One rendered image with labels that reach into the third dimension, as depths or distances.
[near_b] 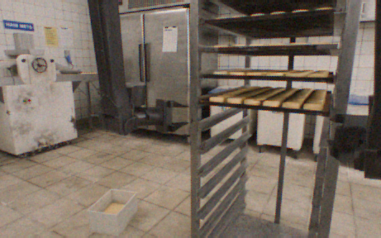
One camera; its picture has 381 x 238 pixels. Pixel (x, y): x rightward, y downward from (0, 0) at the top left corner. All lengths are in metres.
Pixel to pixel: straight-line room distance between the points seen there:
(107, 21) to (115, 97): 0.17
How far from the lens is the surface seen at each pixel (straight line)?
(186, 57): 3.11
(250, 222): 1.66
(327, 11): 0.80
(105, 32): 0.58
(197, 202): 1.01
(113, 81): 0.60
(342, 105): 0.77
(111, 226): 1.80
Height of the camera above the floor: 1.09
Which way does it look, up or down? 13 degrees down
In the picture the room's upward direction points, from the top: straight up
